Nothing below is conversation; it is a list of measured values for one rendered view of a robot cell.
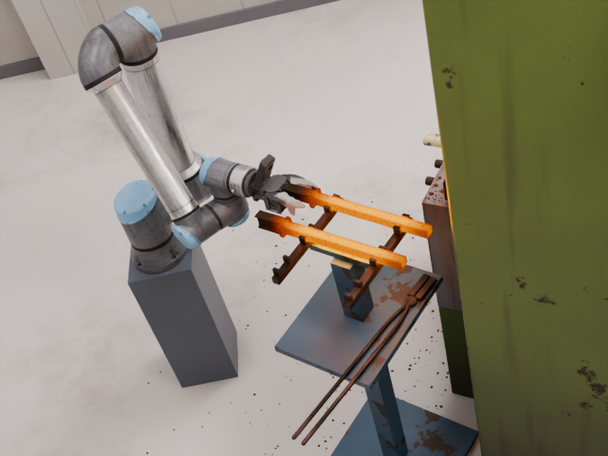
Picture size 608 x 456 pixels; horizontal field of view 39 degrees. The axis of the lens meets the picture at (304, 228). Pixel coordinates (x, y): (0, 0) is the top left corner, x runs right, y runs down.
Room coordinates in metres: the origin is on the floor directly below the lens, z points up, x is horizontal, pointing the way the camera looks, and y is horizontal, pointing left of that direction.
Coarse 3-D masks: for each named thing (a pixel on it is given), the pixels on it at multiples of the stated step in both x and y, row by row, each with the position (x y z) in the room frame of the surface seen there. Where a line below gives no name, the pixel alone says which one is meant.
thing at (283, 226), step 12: (264, 216) 1.71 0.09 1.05; (276, 216) 1.70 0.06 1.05; (288, 216) 1.69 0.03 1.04; (264, 228) 1.71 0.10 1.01; (276, 228) 1.69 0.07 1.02; (288, 228) 1.65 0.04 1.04; (300, 228) 1.64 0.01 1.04; (312, 228) 1.63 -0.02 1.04; (312, 240) 1.60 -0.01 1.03; (324, 240) 1.57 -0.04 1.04; (336, 240) 1.56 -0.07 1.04; (348, 240) 1.55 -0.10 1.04; (348, 252) 1.52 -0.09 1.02; (360, 252) 1.50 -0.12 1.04; (372, 252) 1.48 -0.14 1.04; (384, 252) 1.47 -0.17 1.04; (384, 264) 1.45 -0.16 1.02; (396, 264) 1.43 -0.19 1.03
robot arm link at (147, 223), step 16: (128, 192) 2.22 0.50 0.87; (144, 192) 2.19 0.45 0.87; (128, 208) 2.14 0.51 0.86; (144, 208) 2.13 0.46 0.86; (160, 208) 2.16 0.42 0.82; (128, 224) 2.13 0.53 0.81; (144, 224) 2.12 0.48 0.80; (160, 224) 2.14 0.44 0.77; (128, 240) 2.17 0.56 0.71; (144, 240) 2.12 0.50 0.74; (160, 240) 2.13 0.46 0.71
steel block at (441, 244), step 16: (432, 192) 1.76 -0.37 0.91; (432, 208) 1.72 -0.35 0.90; (448, 208) 1.69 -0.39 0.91; (432, 224) 1.72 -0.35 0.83; (448, 224) 1.69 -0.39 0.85; (432, 240) 1.73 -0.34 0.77; (448, 240) 1.70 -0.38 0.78; (432, 256) 1.73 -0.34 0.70; (448, 256) 1.70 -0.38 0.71; (432, 272) 1.74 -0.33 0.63; (448, 272) 1.71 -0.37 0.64; (448, 288) 1.71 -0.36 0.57; (448, 304) 1.71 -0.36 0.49
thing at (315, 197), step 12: (288, 192) 1.81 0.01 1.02; (300, 192) 1.77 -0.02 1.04; (312, 192) 1.76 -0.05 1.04; (312, 204) 1.73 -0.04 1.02; (324, 204) 1.71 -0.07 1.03; (336, 204) 1.69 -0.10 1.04; (348, 204) 1.67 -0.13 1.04; (360, 204) 1.66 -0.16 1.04; (360, 216) 1.63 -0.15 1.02; (372, 216) 1.61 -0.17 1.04; (384, 216) 1.59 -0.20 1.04; (396, 216) 1.58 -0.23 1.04; (408, 228) 1.53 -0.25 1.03; (420, 228) 1.52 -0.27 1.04
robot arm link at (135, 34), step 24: (120, 24) 2.19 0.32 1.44; (144, 24) 2.20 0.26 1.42; (120, 48) 2.15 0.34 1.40; (144, 48) 2.18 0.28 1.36; (144, 72) 2.18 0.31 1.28; (144, 96) 2.19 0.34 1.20; (168, 96) 2.22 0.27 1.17; (168, 120) 2.20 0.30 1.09; (168, 144) 2.20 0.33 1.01; (192, 168) 2.22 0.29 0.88; (192, 192) 2.20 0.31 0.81
